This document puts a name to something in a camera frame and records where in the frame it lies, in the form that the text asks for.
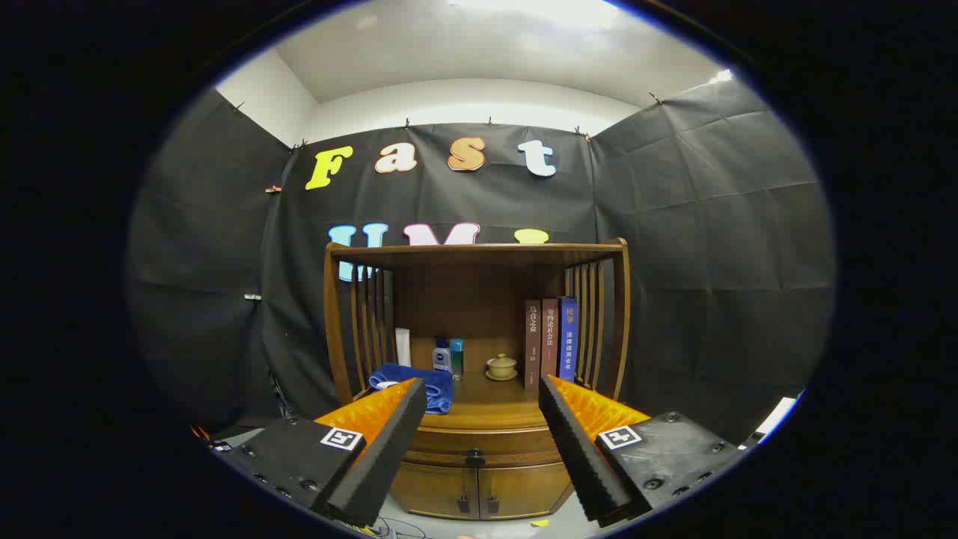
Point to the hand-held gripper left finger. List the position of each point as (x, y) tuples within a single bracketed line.
[(389, 449)]

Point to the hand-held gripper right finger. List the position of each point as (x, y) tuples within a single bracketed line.
[(576, 449)]

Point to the wooden drawer with black knob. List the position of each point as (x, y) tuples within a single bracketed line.
[(513, 449)]

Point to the wooden countertop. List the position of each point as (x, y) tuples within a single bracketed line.
[(486, 404)]

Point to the brown wooden cabinet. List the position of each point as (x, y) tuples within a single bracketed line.
[(479, 299)]

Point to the blue folded towel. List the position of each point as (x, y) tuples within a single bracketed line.
[(435, 385)]

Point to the white bottle with blue cap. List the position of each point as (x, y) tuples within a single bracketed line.
[(441, 359)]

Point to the beige saucer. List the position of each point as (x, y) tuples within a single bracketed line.
[(501, 376)]

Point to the teal transparent bottle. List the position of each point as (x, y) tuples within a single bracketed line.
[(456, 361)]

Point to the beige lidded teacup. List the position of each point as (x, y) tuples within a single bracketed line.
[(501, 365)]

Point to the blue book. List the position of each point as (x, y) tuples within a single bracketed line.
[(568, 337)]

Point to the dark brown book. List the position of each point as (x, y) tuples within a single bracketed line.
[(532, 344)]

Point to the reddish brown book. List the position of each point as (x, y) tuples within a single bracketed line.
[(549, 337)]

